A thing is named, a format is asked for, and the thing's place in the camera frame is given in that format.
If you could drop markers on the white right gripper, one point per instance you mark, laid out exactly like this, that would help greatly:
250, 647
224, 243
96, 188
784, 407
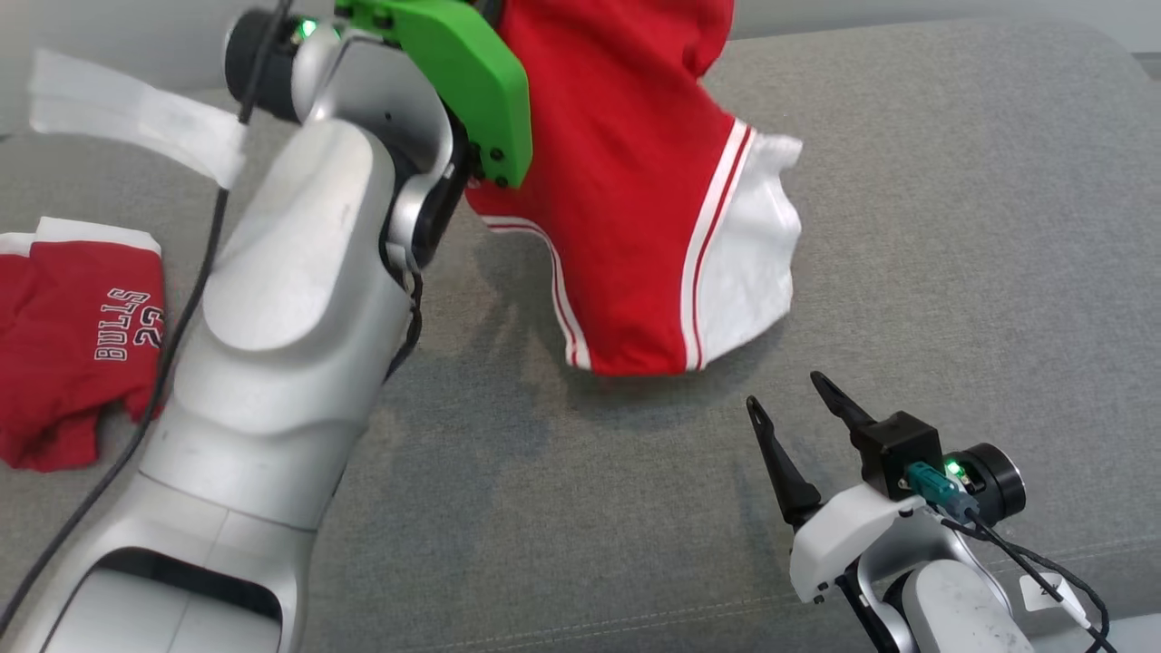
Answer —
843, 535

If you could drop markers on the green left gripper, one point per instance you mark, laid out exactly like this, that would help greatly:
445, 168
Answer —
453, 63

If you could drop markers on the red garment with white panel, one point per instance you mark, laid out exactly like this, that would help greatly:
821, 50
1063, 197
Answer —
626, 181

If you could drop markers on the red Bulls 23 shorts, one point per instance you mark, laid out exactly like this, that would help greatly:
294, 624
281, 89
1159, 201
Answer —
63, 363

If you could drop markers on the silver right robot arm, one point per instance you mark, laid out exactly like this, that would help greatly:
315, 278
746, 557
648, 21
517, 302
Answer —
952, 608

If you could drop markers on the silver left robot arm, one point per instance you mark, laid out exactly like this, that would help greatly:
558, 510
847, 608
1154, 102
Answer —
290, 272

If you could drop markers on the white tape tag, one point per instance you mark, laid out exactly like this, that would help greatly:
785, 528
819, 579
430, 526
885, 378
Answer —
136, 113

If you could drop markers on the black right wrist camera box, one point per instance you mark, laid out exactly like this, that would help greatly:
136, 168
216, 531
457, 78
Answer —
898, 449

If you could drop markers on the teal right camera connector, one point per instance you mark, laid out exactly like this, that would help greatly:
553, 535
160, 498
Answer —
934, 485

